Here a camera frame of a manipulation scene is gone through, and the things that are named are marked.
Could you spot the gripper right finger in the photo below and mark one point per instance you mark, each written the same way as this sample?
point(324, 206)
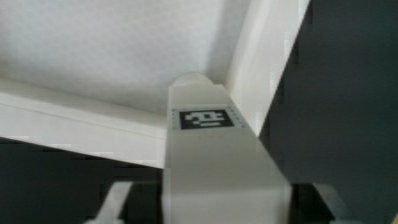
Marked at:
point(319, 207)

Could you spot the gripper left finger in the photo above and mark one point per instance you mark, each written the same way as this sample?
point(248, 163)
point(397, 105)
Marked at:
point(130, 206)

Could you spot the white desk top tray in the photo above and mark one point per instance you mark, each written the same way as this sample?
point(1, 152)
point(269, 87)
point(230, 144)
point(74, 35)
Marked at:
point(93, 54)

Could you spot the white desk leg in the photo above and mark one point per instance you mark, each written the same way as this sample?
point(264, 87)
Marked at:
point(225, 185)

